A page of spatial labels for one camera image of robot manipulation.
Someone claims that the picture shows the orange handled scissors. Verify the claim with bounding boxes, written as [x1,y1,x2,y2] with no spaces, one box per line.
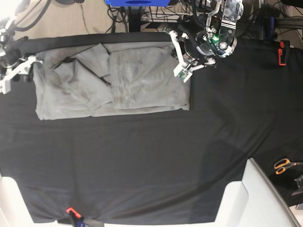
[274,158,303,175]

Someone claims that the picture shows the blue clamp on frame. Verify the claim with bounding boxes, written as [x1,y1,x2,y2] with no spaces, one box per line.
[264,17,275,42]

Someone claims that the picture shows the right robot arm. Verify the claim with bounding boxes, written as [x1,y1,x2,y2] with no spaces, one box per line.
[0,0,51,81]

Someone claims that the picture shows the black metal stand column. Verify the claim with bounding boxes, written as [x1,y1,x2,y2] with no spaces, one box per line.
[126,6,145,32]

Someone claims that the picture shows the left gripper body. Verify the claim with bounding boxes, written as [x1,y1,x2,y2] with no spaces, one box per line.
[178,32,216,67]

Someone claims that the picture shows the red black clamp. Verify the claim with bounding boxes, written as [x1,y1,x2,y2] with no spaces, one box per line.
[278,40,290,66]
[66,207,86,227]

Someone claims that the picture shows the white base housing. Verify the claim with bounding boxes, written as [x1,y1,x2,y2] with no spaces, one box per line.
[214,158,300,227]
[0,176,34,227]

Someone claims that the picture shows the red black clamp bottom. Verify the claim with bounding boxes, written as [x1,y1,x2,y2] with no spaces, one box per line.
[66,207,86,227]

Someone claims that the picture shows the blue plastic box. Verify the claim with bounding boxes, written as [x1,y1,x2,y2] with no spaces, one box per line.
[105,0,170,7]

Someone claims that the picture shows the grey T-shirt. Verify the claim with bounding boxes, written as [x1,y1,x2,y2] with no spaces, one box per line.
[33,42,190,120]

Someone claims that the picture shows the red black clamp right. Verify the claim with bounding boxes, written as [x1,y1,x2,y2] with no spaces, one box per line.
[278,40,290,66]

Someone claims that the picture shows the white power strip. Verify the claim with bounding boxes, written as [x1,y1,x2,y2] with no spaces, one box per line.
[141,12,193,23]

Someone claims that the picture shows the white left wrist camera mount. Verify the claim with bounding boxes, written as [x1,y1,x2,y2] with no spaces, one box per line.
[163,27,206,83]

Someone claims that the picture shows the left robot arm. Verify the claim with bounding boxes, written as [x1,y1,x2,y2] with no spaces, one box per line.
[169,0,244,70]

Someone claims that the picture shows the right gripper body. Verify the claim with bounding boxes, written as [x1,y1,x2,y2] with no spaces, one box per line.
[0,36,28,71]

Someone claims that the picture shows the black table cloth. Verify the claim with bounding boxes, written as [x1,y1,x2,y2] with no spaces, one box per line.
[0,40,303,224]

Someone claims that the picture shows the small black metal bracket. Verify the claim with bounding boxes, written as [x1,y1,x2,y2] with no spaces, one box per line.
[292,175,303,196]

